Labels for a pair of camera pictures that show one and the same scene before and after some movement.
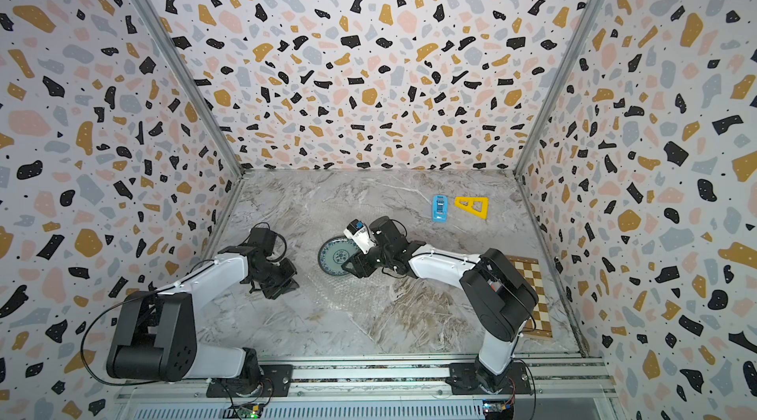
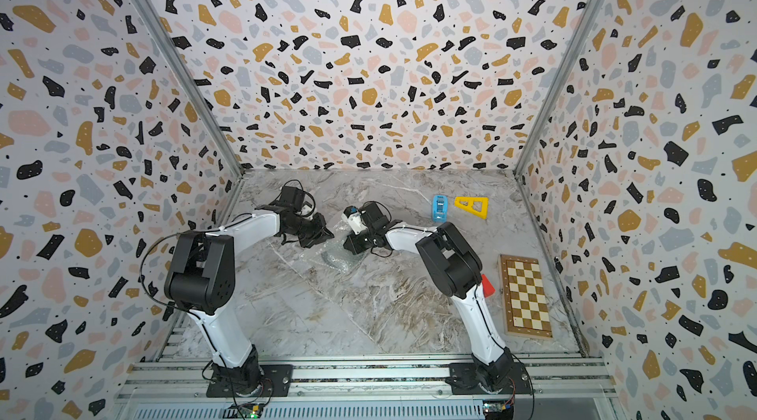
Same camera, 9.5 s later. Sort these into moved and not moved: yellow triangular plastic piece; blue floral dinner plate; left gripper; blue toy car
Moved: left gripper
Not moved: blue floral dinner plate; blue toy car; yellow triangular plastic piece
